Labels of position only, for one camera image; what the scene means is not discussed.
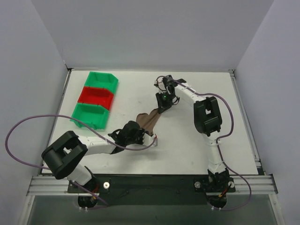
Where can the green plastic bin near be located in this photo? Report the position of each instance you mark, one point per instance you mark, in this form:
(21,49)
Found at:
(95,116)

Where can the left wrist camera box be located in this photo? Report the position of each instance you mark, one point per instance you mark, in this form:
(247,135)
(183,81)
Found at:
(150,140)

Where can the aluminium front frame rail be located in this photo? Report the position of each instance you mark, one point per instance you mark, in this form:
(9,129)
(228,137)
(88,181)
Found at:
(48,185)

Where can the green plastic bin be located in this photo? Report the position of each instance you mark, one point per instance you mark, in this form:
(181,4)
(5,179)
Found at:
(95,116)
(102,80)

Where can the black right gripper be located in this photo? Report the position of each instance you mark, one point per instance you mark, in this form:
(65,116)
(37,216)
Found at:
(163,103)

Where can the tan sock with striped cuff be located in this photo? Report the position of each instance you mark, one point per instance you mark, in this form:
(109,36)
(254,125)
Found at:
(148,121)

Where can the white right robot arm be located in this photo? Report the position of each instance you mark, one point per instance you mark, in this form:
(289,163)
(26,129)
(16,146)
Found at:
(207,121)

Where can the red plastic bin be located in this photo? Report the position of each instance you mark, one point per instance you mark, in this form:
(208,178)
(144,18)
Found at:
(96,96)

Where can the green plastic bin far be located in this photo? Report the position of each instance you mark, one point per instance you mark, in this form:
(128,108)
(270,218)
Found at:
(102,80)

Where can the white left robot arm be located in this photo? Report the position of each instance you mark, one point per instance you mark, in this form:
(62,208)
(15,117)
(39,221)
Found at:
(64,155)

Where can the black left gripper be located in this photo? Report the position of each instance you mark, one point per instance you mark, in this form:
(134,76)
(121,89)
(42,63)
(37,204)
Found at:
(140,135)

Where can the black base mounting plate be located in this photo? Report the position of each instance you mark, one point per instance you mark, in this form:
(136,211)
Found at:
(166,190)

